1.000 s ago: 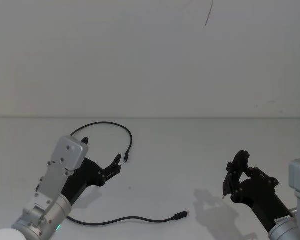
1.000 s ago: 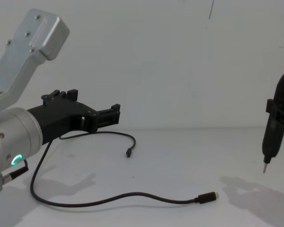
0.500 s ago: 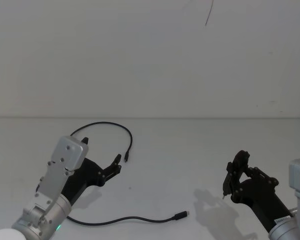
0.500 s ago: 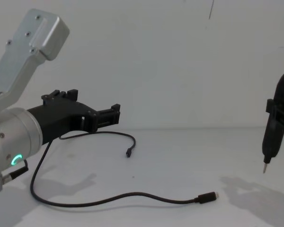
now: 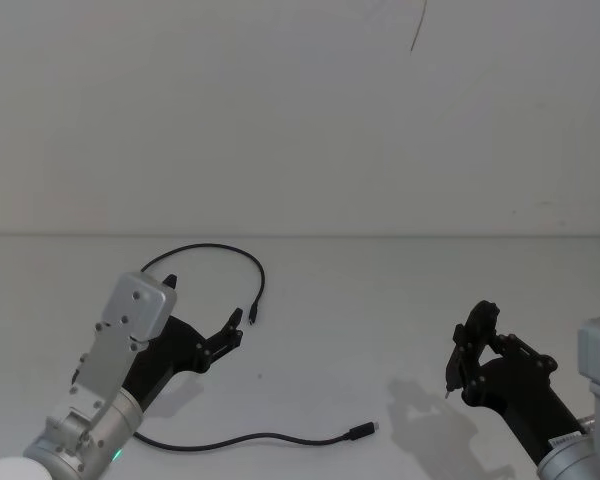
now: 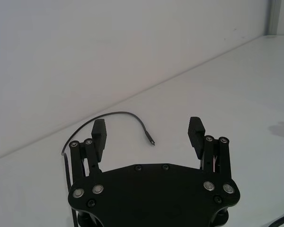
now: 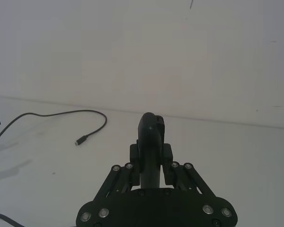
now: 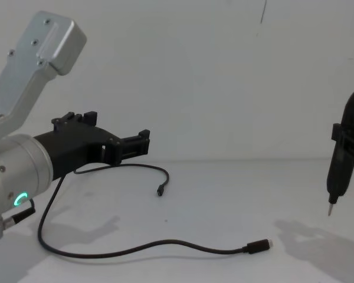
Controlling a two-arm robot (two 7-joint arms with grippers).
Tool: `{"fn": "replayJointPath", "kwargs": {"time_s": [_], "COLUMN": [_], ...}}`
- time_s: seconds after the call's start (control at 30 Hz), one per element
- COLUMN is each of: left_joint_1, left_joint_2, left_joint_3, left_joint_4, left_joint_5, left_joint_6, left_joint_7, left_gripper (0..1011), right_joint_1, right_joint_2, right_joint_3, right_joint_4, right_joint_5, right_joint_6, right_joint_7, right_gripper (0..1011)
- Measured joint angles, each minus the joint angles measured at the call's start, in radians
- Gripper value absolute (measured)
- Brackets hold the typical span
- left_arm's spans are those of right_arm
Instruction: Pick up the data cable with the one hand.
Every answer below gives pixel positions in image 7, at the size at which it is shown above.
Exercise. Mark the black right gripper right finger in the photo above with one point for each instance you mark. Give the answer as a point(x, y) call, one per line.
point(168, 165)

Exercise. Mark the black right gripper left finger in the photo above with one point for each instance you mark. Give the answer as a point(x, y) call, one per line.
point(135, 165)

